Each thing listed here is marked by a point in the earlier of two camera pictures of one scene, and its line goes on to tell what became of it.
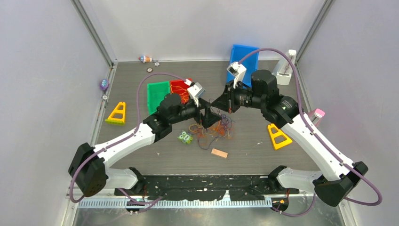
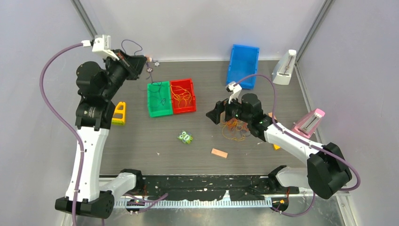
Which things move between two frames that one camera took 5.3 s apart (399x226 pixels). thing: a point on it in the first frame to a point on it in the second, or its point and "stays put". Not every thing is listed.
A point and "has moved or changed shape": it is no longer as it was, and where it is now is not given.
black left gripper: [208, 119] to [133, 64]
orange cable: [218, 127] has moved or changed shape
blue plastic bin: [250, 62] stays put
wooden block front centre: [219, 153] stays put
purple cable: [223, 117] to [163, 101]
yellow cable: [185, 97] stays put
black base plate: [181, 188] stays put
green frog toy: [186, 138] stays put
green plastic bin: [156, 93] stays put
